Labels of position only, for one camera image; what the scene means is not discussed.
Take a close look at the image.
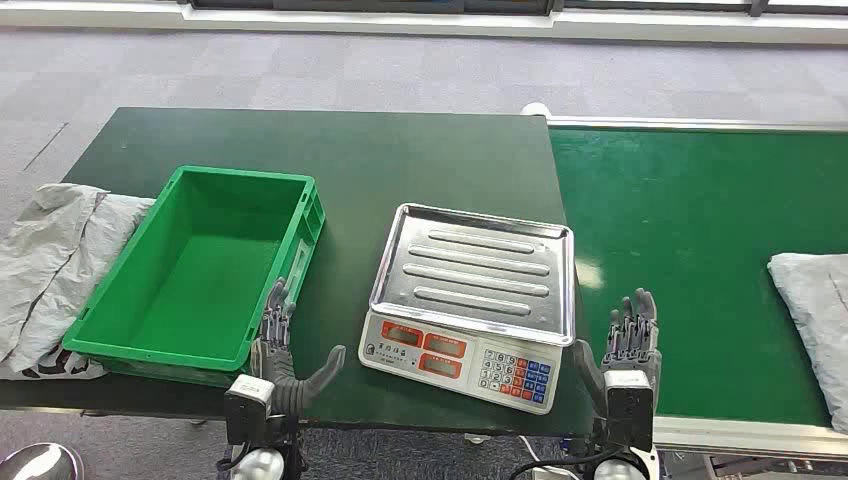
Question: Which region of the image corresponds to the green plastic crate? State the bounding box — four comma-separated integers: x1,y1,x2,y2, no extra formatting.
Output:
61,165,327,389

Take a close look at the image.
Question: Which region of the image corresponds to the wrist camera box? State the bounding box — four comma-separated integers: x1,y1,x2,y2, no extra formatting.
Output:
604,369,656,453
223,374,276,446

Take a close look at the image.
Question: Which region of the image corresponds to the black cable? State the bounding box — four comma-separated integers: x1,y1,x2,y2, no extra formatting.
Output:
508,449,637,480

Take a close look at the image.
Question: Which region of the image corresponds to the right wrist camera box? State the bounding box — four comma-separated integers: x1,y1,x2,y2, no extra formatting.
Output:
604,369,656,453

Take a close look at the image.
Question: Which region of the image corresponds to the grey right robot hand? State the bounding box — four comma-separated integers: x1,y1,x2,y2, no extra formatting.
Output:
572,288,662,417

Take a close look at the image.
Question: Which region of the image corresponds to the white window ledge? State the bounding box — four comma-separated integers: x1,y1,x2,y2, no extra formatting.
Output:
0,0,848,46

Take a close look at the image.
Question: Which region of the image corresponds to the grey parcel bag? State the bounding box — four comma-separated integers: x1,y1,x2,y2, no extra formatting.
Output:
767,252,848,435
0,183,157,382

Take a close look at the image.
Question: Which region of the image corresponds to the electronic scale with steel tray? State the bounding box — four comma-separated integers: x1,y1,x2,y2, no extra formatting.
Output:
357,202,576,417

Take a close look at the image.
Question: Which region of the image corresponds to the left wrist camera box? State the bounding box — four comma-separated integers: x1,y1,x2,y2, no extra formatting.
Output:
223,374,276,446

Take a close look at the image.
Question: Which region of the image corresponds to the green conveyor belt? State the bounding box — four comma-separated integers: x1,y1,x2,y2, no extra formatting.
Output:
519,102,848,465

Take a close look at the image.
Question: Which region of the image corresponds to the crumpled grey parcel bag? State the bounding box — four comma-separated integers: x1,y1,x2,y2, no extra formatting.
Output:
0,183,157,382

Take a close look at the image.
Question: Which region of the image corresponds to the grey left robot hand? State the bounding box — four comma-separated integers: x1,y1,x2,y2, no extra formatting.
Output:
250,278,347,419

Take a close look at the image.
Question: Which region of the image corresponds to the white cable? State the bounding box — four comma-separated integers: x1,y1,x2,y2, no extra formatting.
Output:
516,435,552,480

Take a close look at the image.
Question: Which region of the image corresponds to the shiny silver dome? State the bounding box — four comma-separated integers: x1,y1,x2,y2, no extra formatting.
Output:
0,442,85,480

